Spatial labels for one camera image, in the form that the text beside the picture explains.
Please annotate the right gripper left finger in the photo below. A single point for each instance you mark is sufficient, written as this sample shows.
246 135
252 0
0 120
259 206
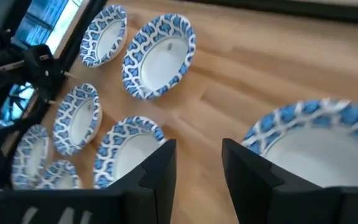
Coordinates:
154 193

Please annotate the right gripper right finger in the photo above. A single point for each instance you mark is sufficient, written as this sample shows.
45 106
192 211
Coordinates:
259 193

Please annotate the blue patterned paper bowl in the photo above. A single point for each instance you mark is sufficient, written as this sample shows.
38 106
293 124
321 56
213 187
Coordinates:
33 158
81 121
163 62
110 37
322 155
61 179
129 155

